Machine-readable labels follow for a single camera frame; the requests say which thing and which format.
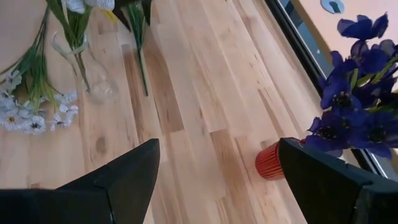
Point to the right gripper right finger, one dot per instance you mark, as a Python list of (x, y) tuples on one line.
[(335, 193)]

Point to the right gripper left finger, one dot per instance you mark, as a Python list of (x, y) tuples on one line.
[(102, 199)]

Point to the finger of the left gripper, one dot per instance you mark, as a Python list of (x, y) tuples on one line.
[(147, 9), (123, 20)]

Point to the small-bloom white flower bunch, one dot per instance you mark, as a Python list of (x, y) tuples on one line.
[(138, 37)]

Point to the white veined flower bunch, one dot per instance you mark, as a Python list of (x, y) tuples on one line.
[(73, 28), (34, 77)]

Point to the purple flower bunch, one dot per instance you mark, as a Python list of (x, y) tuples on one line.
[(339, 102)]

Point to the clear glass vase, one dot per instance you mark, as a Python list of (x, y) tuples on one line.
[(102, 90)]

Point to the red ribbed vase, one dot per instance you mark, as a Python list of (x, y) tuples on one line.
[(267, 161)]

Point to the wooden table with grommet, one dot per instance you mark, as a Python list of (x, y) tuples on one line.
[(373, 6)]

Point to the black table edge rail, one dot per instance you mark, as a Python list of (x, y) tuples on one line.
[(293, 39)]

